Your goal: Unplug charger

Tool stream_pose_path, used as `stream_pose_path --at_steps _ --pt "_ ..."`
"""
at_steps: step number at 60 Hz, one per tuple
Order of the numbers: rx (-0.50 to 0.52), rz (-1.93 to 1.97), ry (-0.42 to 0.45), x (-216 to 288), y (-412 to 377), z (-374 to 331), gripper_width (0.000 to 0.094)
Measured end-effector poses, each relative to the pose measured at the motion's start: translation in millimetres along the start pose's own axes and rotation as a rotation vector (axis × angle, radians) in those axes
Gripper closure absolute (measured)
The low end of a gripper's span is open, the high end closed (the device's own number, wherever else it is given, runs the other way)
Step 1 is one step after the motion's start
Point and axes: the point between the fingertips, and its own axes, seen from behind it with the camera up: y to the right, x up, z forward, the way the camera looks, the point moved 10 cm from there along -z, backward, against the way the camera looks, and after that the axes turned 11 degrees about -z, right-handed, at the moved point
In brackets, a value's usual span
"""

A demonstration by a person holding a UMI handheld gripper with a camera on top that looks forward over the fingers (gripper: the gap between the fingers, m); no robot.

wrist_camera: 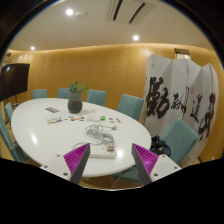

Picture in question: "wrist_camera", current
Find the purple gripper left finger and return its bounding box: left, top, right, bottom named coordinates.
left=64, top=143, right=90, bottom=184

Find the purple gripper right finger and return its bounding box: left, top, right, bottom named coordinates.
left=131, top=144, right=158, bottom=185

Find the small pink charger plug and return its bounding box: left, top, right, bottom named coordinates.
left=107, top=143, right=115, bottom=151

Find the black bag on chair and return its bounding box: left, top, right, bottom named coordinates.
left=150, top=135, right=171, bottom=157

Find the white power strip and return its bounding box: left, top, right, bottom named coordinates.
left=90, top=147, right=117, bottom=158

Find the teal chair near right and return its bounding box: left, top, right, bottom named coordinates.
left=113, top=118, right=198, bottom=187

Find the white oval conference table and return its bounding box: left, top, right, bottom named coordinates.
left=11, top=98, right=151, bottom=177

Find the dark remote control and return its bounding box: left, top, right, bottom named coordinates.
left=45, top=107, right=60, bottom=113

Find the grey plant pot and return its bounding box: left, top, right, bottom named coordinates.
left=68, top=91, right=83, bottom=114

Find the teal chair near left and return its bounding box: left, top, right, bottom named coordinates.
left=0, top=113, right=29, bottom=163

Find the teal chair far right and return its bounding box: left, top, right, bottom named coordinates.
left=117, top=94, right=144, bottom=120

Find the teal chair far centre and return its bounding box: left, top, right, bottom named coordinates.
left=87, top=90, right=107, bottom=106

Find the teal chair far left-centre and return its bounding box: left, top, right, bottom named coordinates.
left=57, top=88, right=69, bottom=99

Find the green leafy plant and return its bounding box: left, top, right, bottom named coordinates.
left=68, top=82, right=88, bottom=93

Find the teal chair far left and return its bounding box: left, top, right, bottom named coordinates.
left=32, top=89, right=47, bottom=99

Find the white calligraphy folding screen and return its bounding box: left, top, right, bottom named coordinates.
left=143, top=55, right=218, bottom=165

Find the teal chair left side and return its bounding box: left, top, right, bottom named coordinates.
left=5, top=102, right=13, bottom=125

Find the ceiling air vent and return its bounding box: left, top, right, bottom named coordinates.
left=106, top=0, right=156, bottom=25

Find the coiled white power cable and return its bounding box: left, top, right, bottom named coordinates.
left=85, top=123, right=118, bottom=146

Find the black wall television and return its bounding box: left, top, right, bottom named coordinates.
left=0, top=63, right=30, bottom=102

